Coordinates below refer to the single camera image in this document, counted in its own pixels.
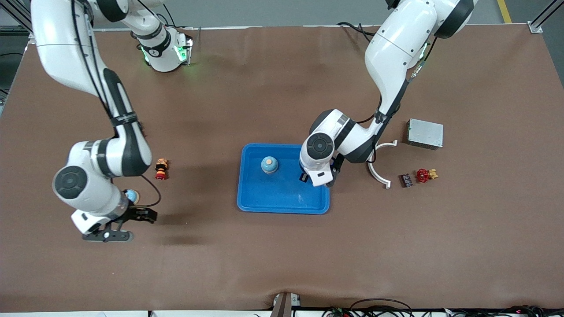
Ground blue plastic tray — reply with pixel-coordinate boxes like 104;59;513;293
237;143;330;215

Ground brown table cover mat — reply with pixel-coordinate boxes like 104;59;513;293
0;24;564;313

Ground red handwheel brass valve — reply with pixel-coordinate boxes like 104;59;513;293
416;168;439;184

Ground grey metal power supply box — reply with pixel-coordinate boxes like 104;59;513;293
406;118;444;151

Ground grey metal table clamp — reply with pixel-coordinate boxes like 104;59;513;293
271;292;302;317

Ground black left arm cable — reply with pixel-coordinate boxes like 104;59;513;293
355;37;439;164

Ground white curved plastic bracket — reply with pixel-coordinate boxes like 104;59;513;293
368;140;399;190

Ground black cable bundle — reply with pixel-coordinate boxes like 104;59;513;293
322;298;564;317

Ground black base cable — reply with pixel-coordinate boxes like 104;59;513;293
337;21;375;42

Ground aluminium frame profile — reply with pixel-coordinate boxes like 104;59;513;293
528;0;564;33

